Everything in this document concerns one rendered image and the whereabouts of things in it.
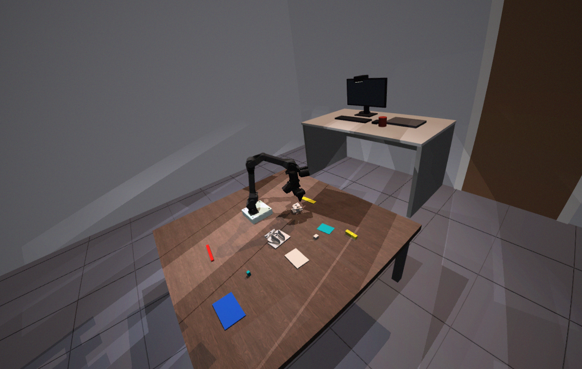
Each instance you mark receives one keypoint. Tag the blue flat rectangular plate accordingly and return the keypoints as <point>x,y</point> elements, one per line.
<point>228,310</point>

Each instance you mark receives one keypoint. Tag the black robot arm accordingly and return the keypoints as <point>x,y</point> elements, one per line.
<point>289,164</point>

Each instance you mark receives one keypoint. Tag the teal flat plate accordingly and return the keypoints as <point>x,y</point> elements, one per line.
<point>325,228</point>

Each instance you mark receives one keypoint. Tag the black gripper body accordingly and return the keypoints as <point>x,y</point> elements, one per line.
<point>298,192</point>

